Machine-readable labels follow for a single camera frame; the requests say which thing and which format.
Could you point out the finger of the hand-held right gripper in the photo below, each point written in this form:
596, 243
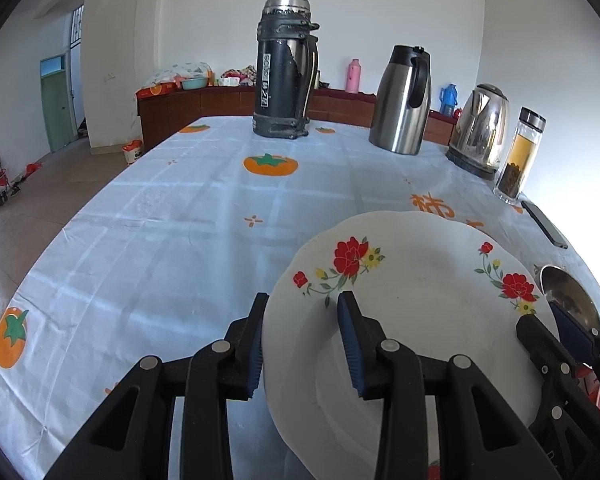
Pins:
540, 345
572, 330

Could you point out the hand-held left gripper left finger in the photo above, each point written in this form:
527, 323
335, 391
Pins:
254, 360

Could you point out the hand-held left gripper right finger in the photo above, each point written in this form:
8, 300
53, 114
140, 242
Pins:
350, 345

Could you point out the stainless steel bowl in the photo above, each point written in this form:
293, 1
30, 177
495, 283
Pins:
565, 285

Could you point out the red plastic bowl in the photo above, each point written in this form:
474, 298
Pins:
596, 392

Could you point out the white plate with red flowers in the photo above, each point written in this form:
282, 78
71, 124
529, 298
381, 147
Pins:
430, 285

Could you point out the black smartphone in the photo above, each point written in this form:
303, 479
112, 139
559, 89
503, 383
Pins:
545, 225

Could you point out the glass tea bottle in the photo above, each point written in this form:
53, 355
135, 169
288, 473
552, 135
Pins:
520, 155

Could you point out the stainless steel electric kettle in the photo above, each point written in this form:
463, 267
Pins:
480, 130

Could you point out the stainless steel carafe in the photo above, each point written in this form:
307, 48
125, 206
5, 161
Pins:
395, 110

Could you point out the white plastic bucket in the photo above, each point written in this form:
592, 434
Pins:
133, 152

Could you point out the blue thermos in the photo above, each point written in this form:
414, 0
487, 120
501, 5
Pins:
449, 102

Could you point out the brown wooden cabinet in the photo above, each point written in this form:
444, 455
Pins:
200, 105

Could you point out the pink thermos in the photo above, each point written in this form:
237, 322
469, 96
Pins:
353, 77

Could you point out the black vacuum flask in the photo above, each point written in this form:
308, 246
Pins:
280, 75

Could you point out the small white box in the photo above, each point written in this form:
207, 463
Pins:
229, 81

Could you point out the green plastic basin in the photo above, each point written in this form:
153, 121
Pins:
194, 83

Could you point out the colourful cloth pile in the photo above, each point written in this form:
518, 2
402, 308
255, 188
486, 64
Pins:
240, 74

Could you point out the orange fruit box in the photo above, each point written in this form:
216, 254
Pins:
155, 89

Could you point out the red bag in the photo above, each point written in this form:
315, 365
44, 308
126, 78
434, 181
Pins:
34, 168

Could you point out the white mesh food cover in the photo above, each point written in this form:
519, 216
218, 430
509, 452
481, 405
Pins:
177, 70

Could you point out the green door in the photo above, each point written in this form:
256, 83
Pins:
57, 110

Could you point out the window grille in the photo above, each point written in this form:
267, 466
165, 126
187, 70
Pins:
77, 27

